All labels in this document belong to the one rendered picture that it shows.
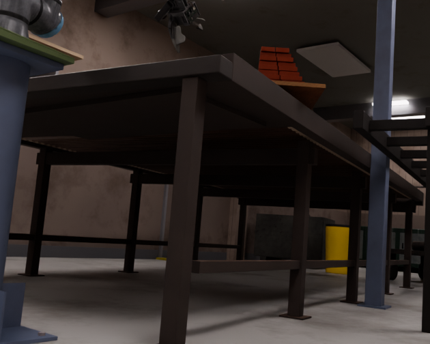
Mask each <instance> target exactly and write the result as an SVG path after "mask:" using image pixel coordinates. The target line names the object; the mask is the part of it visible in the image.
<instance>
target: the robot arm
mask: <svg viewBox="0 0 430 344"><path fill-rule="evenodd" d="M61 5H62V1H61V0H0V27H3V28H5V29H8V30H10V31H13V32H14V33H17V34H19V35H22V36H24V37H26V38H29V33H28V30H29V31H30V32H32V34H34V35H37V36H39V37H41V38H50V37H53V36H54V35H56V34H57V33H59V31H60V30H61V28H62V27H63V16H62V13H61V12H60V9H61ZM168 13H169V15H168V19H169V22H168V29H169V34H170V37H171V39H172V42H173V45H174V47H175V49H176V51H177V52H178V53H180V46H179V44H181V43H183V42H185V41H186V37H185V36H184V35H183V34H182V32H181V27H180V26H176V25H184V26H189V25H190V24H191V23H192V25H194V26H195V27H196V28H197V29H200V30H202V31H203V28H202V26H201V23H204V22H205V20H204V19H202V18H198V17H199V15H200V13H199V11H198V8H197V6H196V3H195V2H194V1H191V2H188V1H187V0H168V1H167V2H166V3H165V4H164V5H163V7H162V8H161V9H160V10H158V11H157V15H155V17H154V18H155V19H156V20H157V21H158V22H160V21H161V20H163V19H165V18H166V17H167V14H168Z"/></svg>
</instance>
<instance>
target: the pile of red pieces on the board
mask: <svg viewBox="0 0 430 344"><path fill-rule="evenodd" d="M258 71H260V73H262V74H263V75H265V76H266V77H268V78H269V79H270V80H271V81H289V82H299V83H304V81H302V76H300V73H299V72H297V71H298V67H296V63H293V57H291V54H289V48H278V47H276V49H275V47H267V46H262V47H261V51H260V58H259V69H258Z"/></svg>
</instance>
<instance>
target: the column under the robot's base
mask: <svg viewBox="0 0 430 344"><path fill-rule="evenodd" d="M63 66H64V65H63V64H62V63H59V62H57V61H53V60H52V59H48V58H46V57H43V56H41V55H37V54H35V53H32V52H30V51H26V50H25V49H22V48H19V47H17V46H14V45H11V44H8V43H6V42H3V41H1V40H0V344H32V343H41V342H47V341H56V340H57V338H58V336H55V335H52V334H48V333H45V332H41V331H38V330H34V329H31V328H28V327H24V326H21V325H20V323H21V317H22V311H23V301H24V294H25V284H26V283H3V277H4V271H5V260H6V255H7V249H8V239H9V233H10V223H11V217H12V207H13V202H14V191H15V185H16V176H17V170H18V159H19V154H20V144H21V138H22V132H23V122H24V116H25V106H26V101H27V90H28V84H29V77H30V76H36V75H40V74H46V73H49V72H56V71H60V70H63Z"/></svg>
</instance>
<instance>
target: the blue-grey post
mask: <svg viewBox="0 0 430 344"><path fill-rule="evenodd" d="M395 11H396V0H377V26H376V42H375V74H374V90H373V120H382V119H391V117H392V82H393V64H394V46H395ZM389 170H390V159H389V157H387V156H386V155H385V154H384V153H382V152H381V151H380V150H379V149H378V148H376V147H375V146H374V145H373V144H371V168H370V184H369V216H368V232H367V263H366V280H365V296H364V302H362V303H359V304H357V306H363V307H369V308H374V309H384V310H386V309H389V308H391V306H390V305H385V304H384V295H385V277H386V242H387V224H388V189H389Z"/></svg>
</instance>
